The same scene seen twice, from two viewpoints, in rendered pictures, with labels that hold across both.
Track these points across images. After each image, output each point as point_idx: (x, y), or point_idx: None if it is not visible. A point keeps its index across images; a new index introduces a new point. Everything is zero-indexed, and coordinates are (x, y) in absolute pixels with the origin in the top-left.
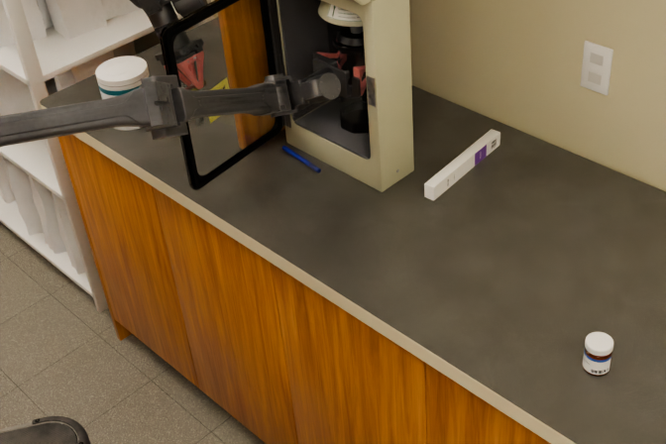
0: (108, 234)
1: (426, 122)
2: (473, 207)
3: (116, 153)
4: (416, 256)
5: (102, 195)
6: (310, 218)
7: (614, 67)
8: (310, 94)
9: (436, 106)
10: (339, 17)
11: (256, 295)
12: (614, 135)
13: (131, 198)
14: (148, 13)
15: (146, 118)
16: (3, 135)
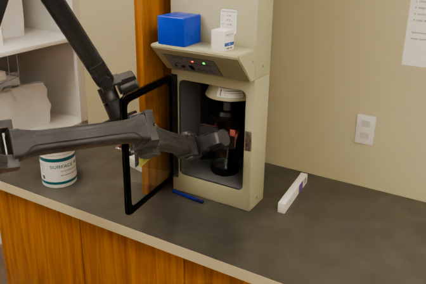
0: (28, 271)
1: None
2: (310, 215)
3: (54, 201)
4: (291, 245)
5: (29, 240)
6: (210, 229)
7: (377, 127)
8: (213, 142)
9: None
10: (224, 96)
11: None
12: (377, 170)
13: (57, 237)
14: (104, 90)
15: (148, 134)
16: (47, 142)
